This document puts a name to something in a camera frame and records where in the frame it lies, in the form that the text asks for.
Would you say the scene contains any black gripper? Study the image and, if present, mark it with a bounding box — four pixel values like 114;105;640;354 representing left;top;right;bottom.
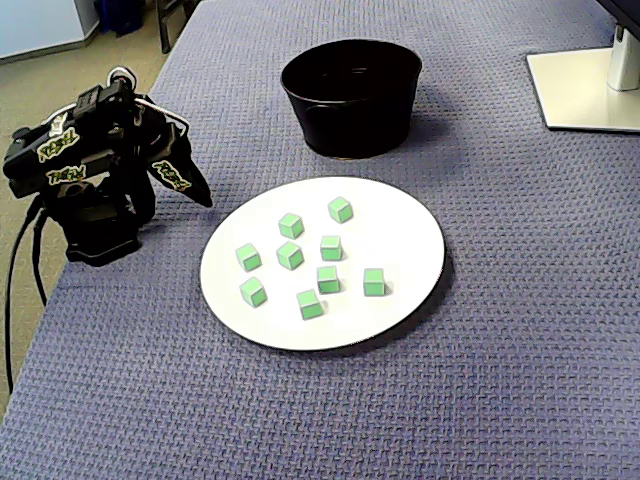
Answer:
130;94;214;207

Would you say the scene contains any green cube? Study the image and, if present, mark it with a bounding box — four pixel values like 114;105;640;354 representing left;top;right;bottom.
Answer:
362;267;386;298
327;196;355;224
234;242;263;273
238;276;268;308
275;241;305;271
319;234;344;262
315;265;341;295
277;212;306;240
295;289;324;322

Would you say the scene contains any white round plate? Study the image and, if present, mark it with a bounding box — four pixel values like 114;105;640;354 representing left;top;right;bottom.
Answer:
199;175;447;352

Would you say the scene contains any dark chair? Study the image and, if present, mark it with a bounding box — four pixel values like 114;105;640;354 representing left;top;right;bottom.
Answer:
154;0;201;55

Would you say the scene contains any blue bin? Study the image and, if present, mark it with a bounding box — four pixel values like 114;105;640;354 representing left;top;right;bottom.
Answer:
93;0;147;36

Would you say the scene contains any black round bowl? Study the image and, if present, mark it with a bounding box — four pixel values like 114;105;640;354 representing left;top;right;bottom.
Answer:
280;38;423;160

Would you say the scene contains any blue textured table cloth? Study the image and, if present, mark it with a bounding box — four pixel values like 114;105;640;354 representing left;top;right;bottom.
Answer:
0;0;640;480

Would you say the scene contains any white monitor stand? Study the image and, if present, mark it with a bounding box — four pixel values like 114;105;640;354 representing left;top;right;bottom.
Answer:
525;22;640;134

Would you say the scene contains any black monitor screen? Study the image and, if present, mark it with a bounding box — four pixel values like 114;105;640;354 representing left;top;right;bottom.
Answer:
594;0;640;29

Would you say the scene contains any white red servo wire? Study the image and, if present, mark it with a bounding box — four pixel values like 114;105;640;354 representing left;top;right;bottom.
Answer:
137;97;190;136
107;66;139;91

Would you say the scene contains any short black cable with plug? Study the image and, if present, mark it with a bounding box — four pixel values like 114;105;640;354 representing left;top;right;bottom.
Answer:
30;209;50;307

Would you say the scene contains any long black cable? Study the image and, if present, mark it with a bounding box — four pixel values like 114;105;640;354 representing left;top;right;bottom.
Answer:
3;197;46;397

